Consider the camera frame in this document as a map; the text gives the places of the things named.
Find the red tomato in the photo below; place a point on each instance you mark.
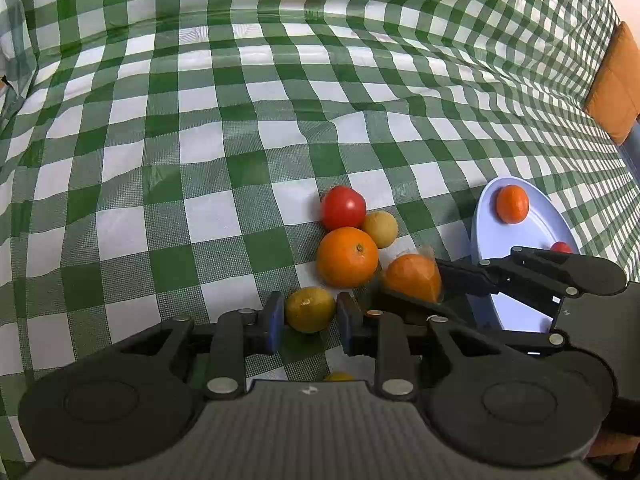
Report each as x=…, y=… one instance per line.
x=561, y=247
x=342, y=206

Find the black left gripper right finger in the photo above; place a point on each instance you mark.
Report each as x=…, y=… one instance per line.
x=381, y=335

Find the plastic orange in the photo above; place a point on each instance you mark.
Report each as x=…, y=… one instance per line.
x=416, y=275

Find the light blue plate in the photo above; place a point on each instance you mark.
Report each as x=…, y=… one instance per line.
x=493, y=239

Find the green white checkered cloth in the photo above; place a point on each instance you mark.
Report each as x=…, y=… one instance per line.
x=166, y=157

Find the small yellow lemon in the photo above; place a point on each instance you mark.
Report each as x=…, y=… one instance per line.
x=382, y=227

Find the red tomato top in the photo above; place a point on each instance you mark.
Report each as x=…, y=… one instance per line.
x=342, y=206

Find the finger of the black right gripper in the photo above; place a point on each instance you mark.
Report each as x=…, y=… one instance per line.
x=535, y=277
x=415, y=311

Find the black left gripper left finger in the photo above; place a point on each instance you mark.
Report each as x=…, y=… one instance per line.
x=239, y=334

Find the bare orange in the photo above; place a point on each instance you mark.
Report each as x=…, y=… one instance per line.
x=512, y=204
x=347, y=258

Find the yellow lemon bottom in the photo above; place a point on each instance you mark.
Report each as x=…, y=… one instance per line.
x=339, y=377

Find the orange cushion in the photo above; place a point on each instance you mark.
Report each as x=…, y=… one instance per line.
x=613, y=99

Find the blue sofa seat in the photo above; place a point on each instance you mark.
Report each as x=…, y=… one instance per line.
x=630, y=151

